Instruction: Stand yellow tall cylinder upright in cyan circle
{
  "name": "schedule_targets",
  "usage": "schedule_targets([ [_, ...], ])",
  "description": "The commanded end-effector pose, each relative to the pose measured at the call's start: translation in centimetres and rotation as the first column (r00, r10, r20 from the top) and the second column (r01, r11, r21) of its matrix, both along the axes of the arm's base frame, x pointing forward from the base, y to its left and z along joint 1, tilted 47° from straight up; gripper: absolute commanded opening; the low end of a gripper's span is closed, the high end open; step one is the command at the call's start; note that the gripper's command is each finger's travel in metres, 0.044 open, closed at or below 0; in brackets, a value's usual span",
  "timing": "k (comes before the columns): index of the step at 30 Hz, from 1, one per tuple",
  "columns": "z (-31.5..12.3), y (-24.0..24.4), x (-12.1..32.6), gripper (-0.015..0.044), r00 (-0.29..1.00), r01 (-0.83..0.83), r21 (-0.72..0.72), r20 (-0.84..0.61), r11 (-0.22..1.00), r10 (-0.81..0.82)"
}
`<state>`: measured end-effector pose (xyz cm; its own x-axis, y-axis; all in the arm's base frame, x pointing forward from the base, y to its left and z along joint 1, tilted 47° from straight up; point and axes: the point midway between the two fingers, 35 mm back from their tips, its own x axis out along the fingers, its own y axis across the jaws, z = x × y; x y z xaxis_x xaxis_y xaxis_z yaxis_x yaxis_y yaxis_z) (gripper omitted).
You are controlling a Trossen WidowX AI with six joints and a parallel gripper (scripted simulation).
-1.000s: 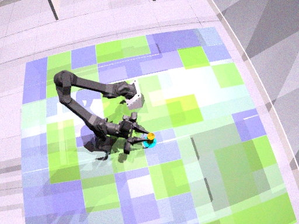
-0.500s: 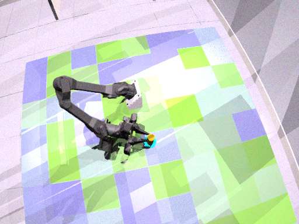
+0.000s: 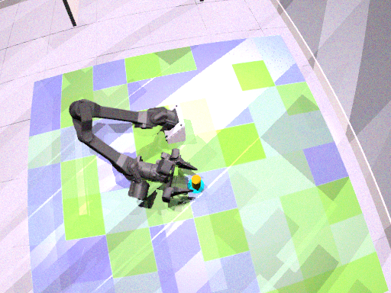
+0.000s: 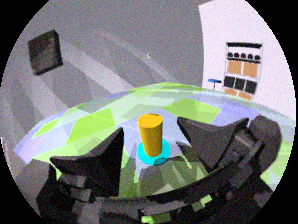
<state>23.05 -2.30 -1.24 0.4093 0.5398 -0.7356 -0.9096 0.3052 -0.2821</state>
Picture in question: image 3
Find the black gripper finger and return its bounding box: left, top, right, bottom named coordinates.
left=171, top=186, right=194, bottom=198
left=178, top=155, right=198, bottom=171

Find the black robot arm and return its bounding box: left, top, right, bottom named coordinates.
left=69, top=99, right=179, bottom=200

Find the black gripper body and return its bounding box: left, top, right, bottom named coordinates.
left=150, top=148, right=180, bottom=203

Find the yellow cylinder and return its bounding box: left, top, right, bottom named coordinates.
left=192, top=175, right=201, bottom=189

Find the cyan circle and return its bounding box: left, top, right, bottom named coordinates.
left=188, top=180, right=204, bottom=193

